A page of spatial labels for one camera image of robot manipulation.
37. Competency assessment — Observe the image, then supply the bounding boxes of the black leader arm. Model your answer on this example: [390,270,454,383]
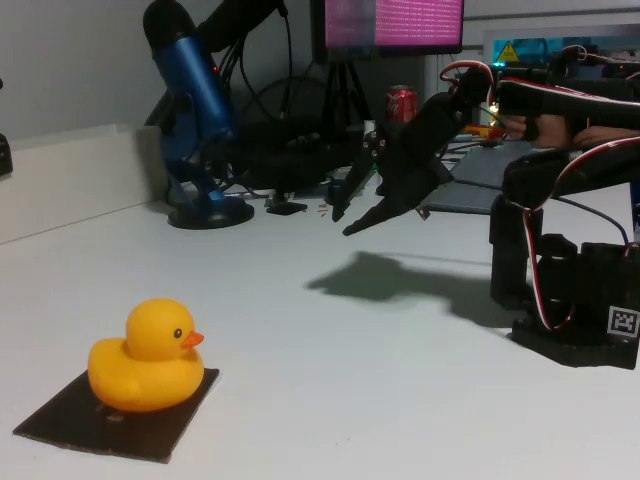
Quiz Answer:
[497,45,640,142]

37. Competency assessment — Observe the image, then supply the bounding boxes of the black white marker tag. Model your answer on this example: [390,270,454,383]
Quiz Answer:
[607,307,640,339]

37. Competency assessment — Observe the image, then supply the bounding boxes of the black tripod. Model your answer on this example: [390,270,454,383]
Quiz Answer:
[319,59,374,146]

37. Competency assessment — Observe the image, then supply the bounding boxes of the red soda can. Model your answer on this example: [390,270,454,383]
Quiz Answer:
[385,84,420,124]

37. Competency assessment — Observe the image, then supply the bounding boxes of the flat black plate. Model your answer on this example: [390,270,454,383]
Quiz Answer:
[265,201,309,216]

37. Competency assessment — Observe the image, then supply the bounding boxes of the white box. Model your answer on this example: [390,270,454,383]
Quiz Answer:
[0,123,169,246]

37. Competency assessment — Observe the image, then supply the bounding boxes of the grey laptop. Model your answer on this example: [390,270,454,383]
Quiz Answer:
[422,147,531,216]

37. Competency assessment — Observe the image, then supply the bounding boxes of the black hanging cable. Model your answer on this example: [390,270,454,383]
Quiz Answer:
[277,9,294,121]

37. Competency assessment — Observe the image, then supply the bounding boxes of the computer monitor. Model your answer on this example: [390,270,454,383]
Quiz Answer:
[309,0,465,64]

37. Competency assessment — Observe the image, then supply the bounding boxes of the black audio device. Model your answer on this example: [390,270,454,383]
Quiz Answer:
[234,124,361,194]

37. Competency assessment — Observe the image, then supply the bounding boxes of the person's left hand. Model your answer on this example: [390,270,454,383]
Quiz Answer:
[571,126,640,148]

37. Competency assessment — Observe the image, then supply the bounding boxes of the yellow orange hand tool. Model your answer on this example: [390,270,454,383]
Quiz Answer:
[464,123,506,142]

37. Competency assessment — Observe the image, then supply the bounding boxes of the black cardboard square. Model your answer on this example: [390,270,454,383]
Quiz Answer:
[11,367,220,464]

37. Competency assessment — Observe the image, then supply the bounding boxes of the dark camera cable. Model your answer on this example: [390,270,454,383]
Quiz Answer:
[553,195,634,247]

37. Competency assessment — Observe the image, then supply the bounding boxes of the blue desktop microphone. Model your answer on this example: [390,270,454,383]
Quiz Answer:
[141,0,255,231]

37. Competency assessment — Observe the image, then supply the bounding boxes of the yellow rubber duck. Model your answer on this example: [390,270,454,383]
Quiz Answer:
[87,297,205,413]

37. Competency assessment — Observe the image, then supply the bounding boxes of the person's right hand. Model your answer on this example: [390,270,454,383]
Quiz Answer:
[502,113,572,150]

